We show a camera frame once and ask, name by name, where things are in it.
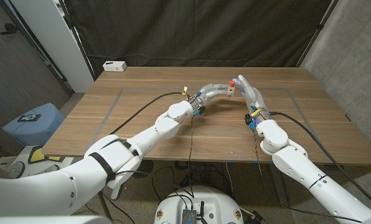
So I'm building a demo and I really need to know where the white power strip box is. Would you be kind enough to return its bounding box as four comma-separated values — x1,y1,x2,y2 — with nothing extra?
102,60,128,72

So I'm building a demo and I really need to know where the round black floor fan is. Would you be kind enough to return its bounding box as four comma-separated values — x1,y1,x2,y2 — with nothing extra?
134,160,154,179

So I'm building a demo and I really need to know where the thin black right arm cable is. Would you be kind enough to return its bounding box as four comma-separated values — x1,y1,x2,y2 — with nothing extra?
252,129,364,223

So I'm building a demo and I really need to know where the white floor cable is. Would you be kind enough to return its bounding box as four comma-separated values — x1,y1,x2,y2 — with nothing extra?
225,162,235,198

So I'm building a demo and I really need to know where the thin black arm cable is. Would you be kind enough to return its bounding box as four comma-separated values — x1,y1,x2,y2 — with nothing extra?
252,129,364,223
115,114,196,199

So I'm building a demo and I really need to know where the black smartphone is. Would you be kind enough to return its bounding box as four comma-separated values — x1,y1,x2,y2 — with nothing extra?
17,113,42,123

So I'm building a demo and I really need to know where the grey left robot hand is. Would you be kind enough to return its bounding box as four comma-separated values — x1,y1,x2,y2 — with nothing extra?
188,83,235,112

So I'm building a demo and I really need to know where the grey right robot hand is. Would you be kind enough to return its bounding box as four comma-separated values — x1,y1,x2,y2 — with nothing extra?
233,74,271,121

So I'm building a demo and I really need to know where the white table leg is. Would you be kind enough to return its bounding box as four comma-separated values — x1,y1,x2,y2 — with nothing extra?
110,183,126,201

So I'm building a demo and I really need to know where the grey table leg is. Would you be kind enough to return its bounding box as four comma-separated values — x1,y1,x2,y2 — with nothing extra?
268,163,289,208

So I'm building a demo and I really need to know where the white pillar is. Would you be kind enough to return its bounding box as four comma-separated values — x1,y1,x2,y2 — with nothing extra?
9,0,95,93

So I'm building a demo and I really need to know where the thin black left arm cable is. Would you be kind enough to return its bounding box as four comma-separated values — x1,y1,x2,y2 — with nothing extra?
115,114,196,199

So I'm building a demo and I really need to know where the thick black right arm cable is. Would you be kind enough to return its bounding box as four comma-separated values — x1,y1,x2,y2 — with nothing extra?
269,111,371,212

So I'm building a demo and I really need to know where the black backdrop stand pole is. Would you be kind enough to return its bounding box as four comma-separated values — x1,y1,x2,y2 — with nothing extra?
297,0,340,68
59,0,96,82

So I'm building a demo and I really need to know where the black backdrop curtain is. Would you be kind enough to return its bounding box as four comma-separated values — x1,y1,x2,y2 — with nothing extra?
59,0,340,78

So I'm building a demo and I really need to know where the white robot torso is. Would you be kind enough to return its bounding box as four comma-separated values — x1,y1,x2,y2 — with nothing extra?
154,185,245,224

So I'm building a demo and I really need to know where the black door handle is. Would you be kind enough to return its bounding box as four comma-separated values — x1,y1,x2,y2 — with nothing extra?
0,22,19,35

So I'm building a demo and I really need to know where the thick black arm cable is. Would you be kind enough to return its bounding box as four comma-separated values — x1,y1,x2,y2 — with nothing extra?
269,111,371,212
109,91,186,136

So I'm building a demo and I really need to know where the grey electronics box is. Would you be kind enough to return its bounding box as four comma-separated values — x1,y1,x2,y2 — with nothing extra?
181,208,198,224

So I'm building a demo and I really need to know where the grey black sneaker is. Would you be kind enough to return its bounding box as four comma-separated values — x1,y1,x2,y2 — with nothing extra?
37,164,60,174
5,161,26,179

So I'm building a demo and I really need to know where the blue plastic stool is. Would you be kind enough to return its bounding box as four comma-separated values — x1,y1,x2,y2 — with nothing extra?
1,103,66,147

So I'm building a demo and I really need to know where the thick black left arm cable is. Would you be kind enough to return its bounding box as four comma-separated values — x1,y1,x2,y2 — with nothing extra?
109,91,186,136

